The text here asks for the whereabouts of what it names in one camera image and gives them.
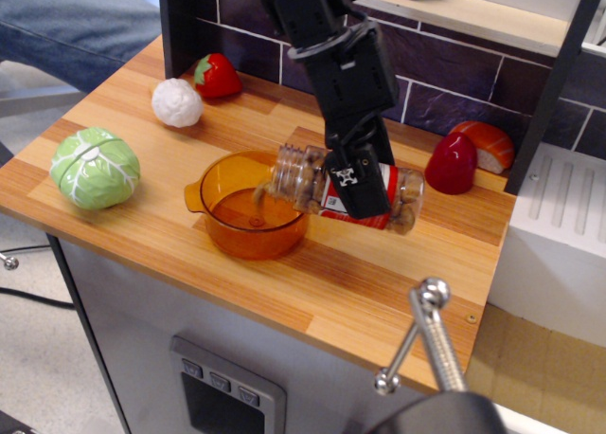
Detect orange transparent pot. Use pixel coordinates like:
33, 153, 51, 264
184, 151, 309, 260

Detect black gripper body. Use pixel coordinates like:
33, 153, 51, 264
295, 21, 399, 167

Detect metal clamp screw handle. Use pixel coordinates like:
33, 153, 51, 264
374, 277, 469, 395

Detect grey oven control panel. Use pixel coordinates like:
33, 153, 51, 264
170, 335, 287, 434

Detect dark red toy dome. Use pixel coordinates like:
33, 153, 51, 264
425, 133, 477, 195

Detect black clamp body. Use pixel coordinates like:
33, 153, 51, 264
366, 391, 508, 433

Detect green toy cabbage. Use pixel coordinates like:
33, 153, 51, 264
49, 127, 141, 210

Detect black floor cable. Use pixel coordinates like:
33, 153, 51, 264
0, 286, 77, 311

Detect white toy cauliflower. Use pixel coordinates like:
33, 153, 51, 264
151, 78, 204, 128

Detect metal chair leg caster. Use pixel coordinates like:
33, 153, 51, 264
1, 244, 50, 271

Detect wooden shelf board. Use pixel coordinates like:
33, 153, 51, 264
357, 0, 569, 57

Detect black shelf post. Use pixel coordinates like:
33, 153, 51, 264
504, 0, 600, 195

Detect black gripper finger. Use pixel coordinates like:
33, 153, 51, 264
325, 147, 390, 220

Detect red toy strawberry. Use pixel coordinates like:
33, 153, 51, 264
194, 53, 243, 99

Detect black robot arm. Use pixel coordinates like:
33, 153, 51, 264
260, 0, 399, 219

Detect clear almond jar red label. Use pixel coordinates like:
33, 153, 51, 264
264, 145, 424, 235

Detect person leg blue jeans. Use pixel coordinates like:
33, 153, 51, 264
1, 0, 161, 93

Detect salmon sushi toy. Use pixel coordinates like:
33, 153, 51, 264
450, 120, 515, 174

